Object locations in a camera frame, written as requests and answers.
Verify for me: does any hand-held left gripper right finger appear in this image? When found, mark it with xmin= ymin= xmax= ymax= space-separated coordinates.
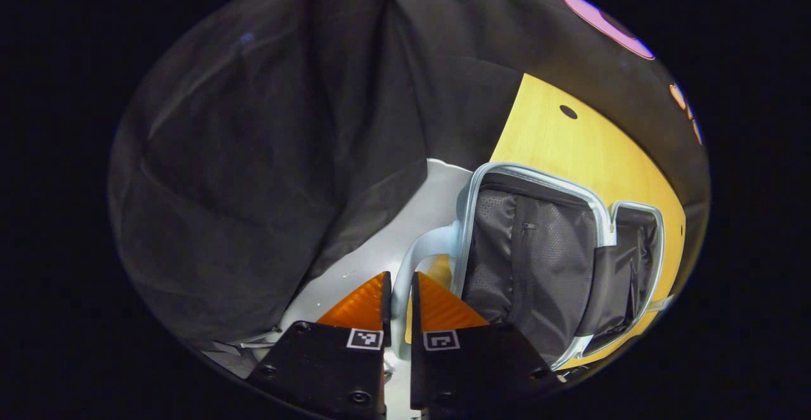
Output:
xmin=409 ymin=272 xmax=566 ymax=420

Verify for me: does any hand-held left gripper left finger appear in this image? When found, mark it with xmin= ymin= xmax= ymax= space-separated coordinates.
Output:
xmin=246 ymin=271 xmax=393 ymax=420

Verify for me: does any light blue suitcase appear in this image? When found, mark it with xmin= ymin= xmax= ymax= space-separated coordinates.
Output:
xmin=390 ymin=162 xmax=666 ymax=371

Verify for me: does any black backdrop cloth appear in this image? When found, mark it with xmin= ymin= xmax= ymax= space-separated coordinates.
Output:
xmin=108 ymin=0 xmax=710 ymax=351

